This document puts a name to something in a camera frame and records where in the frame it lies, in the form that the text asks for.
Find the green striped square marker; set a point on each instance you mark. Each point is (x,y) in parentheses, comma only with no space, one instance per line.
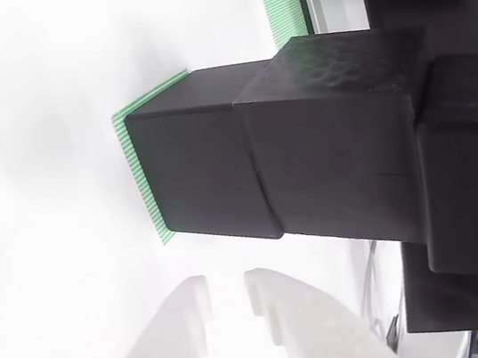
(150,95)

